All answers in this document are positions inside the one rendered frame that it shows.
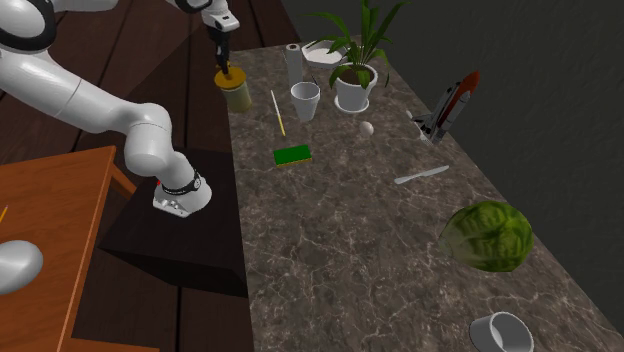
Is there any grey rounded object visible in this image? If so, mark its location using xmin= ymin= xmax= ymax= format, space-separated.
xmin=0 ymin=240 xmax=45 ymax=296

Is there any yellow and white pencil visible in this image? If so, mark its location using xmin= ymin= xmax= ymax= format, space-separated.
xmin=270 ymin=89 xmax=287 ymax=138

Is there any orange wooden table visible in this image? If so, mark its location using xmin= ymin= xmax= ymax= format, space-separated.
xmin=0 ymin=145 xmax=161 ymax=352

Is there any grey cylindrical cup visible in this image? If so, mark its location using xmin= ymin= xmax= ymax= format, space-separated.
xmin=469 ymin=311 xmax=536 ymax=352

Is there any green plant in white pot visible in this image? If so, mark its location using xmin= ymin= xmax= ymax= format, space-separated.
xmin=305 ymin=0 xmax=411 ymax=115

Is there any white cup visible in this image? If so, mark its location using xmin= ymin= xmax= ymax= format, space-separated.
xmin=290 ymin=81 xmax=322 ymax=123

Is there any space shuttle model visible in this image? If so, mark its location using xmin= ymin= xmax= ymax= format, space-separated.
xmin=405 ymin=69 xmax=481 ymax=146

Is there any green cabbage head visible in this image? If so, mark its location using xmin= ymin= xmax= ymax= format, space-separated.
xmin=438 ymin=200 xmax=535 ymax=273

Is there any white octagonal dish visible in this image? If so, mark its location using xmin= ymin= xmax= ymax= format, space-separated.
xmin=300 ymin=39 xmax=350 ymax=70

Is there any white paper towel roll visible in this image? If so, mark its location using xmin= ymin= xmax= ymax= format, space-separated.
xmin=284 ymin=43 xmax=304 ymax=90

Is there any jar with yellow lid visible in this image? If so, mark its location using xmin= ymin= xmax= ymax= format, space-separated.
xmin=214 ymin=66 xmax=254 ymax=114

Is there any green and yellow sponge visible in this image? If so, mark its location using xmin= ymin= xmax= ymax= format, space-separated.
xmin=272 ymin=144 xmax=314 ymax=168

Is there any dark robot stand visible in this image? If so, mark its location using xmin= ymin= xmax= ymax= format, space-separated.
xmin=98 ymin=147 xmax=249 ymax=299

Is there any white knife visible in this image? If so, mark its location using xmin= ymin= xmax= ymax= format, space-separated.
xmin=393 ymin=165 xmax=451 ymax=185

